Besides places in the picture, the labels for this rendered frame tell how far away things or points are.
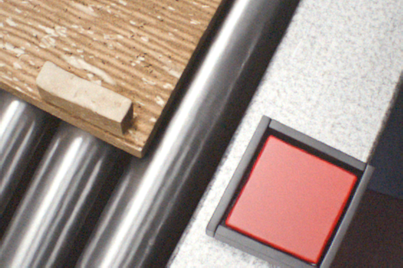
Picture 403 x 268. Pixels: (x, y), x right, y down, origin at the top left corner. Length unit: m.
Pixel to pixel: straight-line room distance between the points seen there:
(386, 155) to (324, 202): 1.00
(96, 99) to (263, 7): 0.13
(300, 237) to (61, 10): 0.20
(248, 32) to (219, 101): 0.05
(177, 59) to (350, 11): 0.12
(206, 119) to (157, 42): 0.05
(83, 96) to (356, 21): 0.19
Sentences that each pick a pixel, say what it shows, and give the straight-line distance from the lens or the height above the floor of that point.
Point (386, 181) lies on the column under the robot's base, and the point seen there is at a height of 0.01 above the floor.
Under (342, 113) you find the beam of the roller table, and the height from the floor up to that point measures 0.92.
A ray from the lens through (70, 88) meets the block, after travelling 0.52.
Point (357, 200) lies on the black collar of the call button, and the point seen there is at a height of 0.93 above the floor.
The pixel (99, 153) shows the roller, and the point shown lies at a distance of 0.55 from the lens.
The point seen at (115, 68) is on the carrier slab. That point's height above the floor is 0.94.
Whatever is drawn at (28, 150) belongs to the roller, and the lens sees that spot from 0.57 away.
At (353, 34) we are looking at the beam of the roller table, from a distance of 0.59.
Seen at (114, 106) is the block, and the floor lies 0.96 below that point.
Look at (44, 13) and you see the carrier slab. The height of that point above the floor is 0.94.
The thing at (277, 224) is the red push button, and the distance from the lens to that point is 0.53.
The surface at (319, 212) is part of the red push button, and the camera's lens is 0.53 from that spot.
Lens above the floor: 1.44
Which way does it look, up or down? 70 degrees down
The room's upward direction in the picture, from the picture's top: 3 degrees clockwise
